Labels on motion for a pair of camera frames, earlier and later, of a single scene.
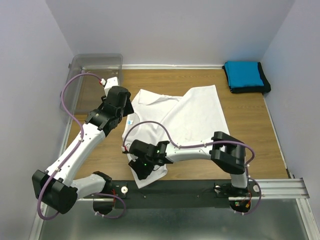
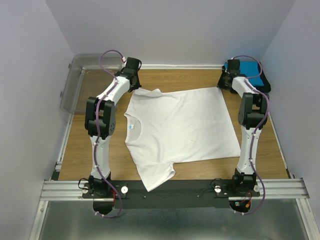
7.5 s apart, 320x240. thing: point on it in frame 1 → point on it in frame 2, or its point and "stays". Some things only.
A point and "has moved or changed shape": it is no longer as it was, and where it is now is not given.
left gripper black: x=129 y=108 → x=137 y=84
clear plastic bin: x=83 y=86 stays
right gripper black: x=142 y=173 → x=219 y=84
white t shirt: x=180 y=121 has moved or changed shape
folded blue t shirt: x=243 y=74 stays
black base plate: x=179 y=194 stays
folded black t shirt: x=264 y=88 stays
